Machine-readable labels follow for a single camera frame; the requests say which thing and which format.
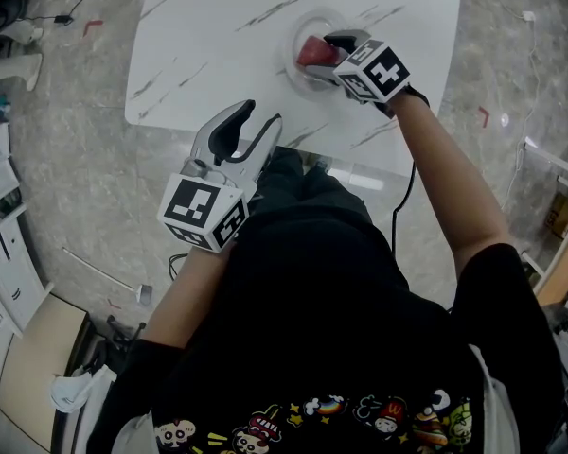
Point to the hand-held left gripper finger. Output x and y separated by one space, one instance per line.
222 135
270 144

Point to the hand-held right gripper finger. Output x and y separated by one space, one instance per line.
319 72
350 40

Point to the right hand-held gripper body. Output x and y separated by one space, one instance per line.
383 71

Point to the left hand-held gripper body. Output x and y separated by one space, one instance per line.
189 206

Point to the red object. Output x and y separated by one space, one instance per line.
314 52

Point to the person's right forearm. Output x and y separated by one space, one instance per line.
449 187

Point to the person's left forearm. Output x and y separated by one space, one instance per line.
189 296

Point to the person's black trousers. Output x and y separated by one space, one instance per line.
312 197

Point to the white marble table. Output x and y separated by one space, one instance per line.
218 50

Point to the black office chair base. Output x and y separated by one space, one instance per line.
116 338

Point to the white plug adapter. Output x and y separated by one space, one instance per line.
528 16

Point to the dark round jar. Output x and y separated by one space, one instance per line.
8 204

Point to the person's black printed shirt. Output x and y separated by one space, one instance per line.
322 329

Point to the white drawer cabinet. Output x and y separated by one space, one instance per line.
14 267

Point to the beige wooden desk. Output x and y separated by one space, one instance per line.
42 357

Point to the teal small bottles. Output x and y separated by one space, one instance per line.
0 109

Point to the crumpled white cloth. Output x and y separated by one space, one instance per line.
76 388

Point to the cardboard box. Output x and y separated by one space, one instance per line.
559 215

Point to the brown wooden shelf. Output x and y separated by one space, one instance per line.
563 272

